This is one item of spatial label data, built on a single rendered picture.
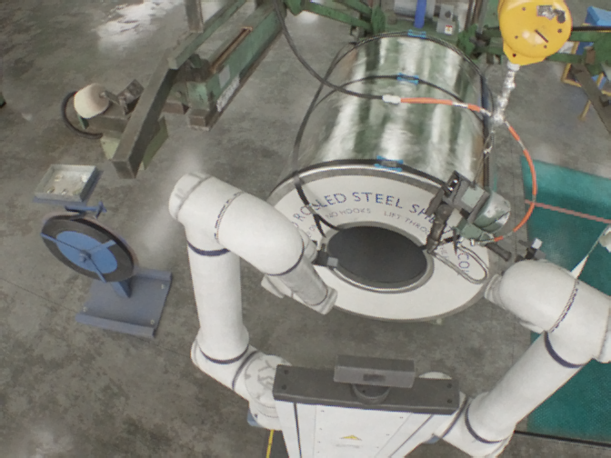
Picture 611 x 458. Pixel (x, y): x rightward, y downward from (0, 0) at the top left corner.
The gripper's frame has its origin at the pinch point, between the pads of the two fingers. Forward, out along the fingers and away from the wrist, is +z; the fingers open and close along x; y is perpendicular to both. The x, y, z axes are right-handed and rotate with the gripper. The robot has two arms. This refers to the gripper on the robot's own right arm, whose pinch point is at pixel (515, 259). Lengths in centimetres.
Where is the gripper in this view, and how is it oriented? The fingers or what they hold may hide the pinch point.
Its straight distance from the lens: 170.3
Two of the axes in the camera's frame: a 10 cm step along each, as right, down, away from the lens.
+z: -0.8, -1.7, 9.8
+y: -8.7, -4.8, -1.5
